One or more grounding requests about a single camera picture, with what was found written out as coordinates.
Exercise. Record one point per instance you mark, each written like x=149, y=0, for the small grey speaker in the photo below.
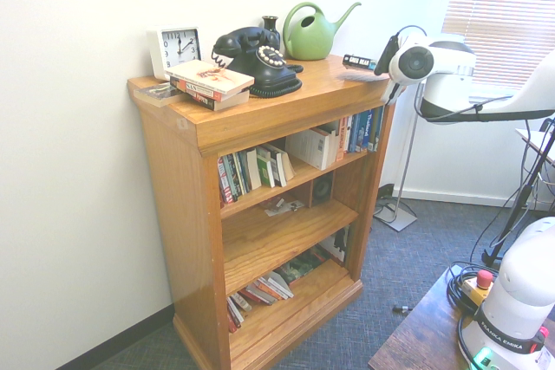
x=323, y=189

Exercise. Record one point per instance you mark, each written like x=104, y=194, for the red white spine book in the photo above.
x=223, y=179

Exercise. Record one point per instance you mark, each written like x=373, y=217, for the white paperback with red art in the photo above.
x=208, y=75

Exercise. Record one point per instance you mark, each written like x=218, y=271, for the yellow emergency stop button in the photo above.
x=477, y=287

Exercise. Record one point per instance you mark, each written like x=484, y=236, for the light wooden side table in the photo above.
x=535, y=140

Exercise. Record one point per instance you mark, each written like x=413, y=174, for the light blue Thailand book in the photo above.
x=368, y=129

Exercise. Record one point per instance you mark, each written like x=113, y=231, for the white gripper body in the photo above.
x=391, y=92

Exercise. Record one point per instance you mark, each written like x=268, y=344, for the white cover slim paperback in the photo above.
x=254, y=168

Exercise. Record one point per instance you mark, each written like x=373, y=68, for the orange and black spine book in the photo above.
x=199, y=90

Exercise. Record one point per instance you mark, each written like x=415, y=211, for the red spine leaning book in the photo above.
x=233, y=316

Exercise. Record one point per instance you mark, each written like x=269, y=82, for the wooden bookshelf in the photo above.
x=277, y=231

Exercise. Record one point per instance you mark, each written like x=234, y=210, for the black camera stand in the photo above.
x=516, y=209

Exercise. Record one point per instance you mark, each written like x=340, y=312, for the teal spine book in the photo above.
x=233, y=177

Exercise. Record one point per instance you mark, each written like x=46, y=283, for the blue Greg Bear paperback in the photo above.
x=360, y=61

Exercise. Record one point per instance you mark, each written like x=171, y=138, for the tan edge paperback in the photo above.
x=288, y=164

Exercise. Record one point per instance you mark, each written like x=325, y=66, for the small black marker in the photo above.
x=401, y=309

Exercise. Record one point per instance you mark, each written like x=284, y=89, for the dark blue spine book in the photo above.
x=354, y=131

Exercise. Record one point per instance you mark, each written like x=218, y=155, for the black red spine thick book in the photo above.
x=225, y=103

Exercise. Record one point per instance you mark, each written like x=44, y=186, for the green watering can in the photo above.
x=308, y=38

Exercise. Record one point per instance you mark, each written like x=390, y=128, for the green cover lying book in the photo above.
x=301, y=268

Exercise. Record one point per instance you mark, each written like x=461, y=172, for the white shade floor lamp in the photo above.
x=394, y=219

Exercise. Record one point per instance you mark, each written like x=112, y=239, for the large white paperback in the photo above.
x=310, y=147

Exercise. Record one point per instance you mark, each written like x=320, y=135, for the white grey leaning book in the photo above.
x=279, y=285

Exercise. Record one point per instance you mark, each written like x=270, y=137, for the black rotary telephone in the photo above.
x=256, y=62

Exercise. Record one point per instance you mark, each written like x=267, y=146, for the dark cover flat book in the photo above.
x=156, y=93

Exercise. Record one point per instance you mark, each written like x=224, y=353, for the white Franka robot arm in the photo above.
x=511, y=300

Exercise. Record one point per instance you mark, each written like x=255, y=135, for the small black vase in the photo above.
x=269, y=27

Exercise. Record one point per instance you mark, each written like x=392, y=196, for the black and white cover book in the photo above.
x=338, y=246

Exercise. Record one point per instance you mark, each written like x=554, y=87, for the white square clock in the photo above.
x=175, y=49

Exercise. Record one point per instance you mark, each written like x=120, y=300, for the loose papers and cards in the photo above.
x=282, y=209

